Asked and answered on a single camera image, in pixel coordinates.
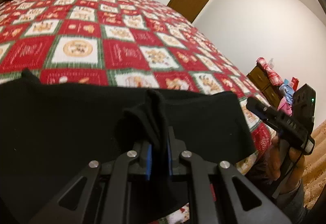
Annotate black pants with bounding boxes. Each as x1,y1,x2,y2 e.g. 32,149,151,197
1,72,255,223

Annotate grey right sleeve forearm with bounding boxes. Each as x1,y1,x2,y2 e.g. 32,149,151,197
276,181,309,223

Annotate person right hand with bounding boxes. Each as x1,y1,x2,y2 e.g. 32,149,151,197
266,136,306,194

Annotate red christmas patchwork bedspread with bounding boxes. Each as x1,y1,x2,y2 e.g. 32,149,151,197
0,0,277,224

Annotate dark wooden dresser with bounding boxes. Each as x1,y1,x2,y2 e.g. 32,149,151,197
247,65,283,108

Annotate red white striped cloth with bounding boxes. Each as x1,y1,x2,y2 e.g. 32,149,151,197
256,57,283,86

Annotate colourful clothes pile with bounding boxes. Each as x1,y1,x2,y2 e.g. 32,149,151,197
277,77,299,116

